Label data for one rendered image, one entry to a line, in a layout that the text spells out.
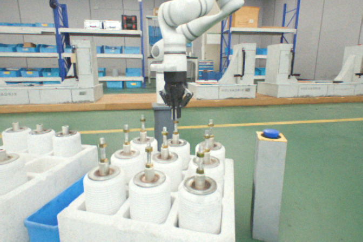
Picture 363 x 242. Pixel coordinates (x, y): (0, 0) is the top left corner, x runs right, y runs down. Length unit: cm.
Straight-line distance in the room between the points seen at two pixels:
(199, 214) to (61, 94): 248
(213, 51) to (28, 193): 667
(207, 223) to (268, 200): 26
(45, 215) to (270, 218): 64
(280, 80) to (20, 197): 303
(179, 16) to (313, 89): 300
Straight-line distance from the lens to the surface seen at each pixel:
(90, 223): 56
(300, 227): 87
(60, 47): 556
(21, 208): 76
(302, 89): 339
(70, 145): 90
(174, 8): 65
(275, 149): 63
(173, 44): 65
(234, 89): 286
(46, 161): 94
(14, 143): 107
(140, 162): 64
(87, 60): 274
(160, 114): 112
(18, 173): 76
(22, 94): 295
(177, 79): 64
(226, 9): 90
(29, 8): 1002
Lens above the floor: 51
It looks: 11 degrees down
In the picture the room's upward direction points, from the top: straight up
